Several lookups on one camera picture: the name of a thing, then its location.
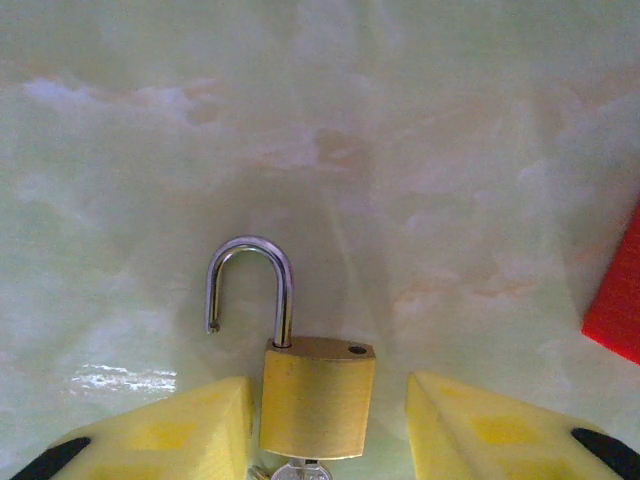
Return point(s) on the brass padlock keys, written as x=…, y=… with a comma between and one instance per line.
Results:
x=300, y=472

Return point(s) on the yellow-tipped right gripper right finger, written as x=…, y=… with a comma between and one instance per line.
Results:
x=490, y=440

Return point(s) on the brass padlock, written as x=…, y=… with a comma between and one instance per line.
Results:
x=315, y=400

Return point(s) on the red padlock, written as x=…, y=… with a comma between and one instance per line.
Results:
x=617, y=310

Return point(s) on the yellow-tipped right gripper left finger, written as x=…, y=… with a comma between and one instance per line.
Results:
x=175, y=440

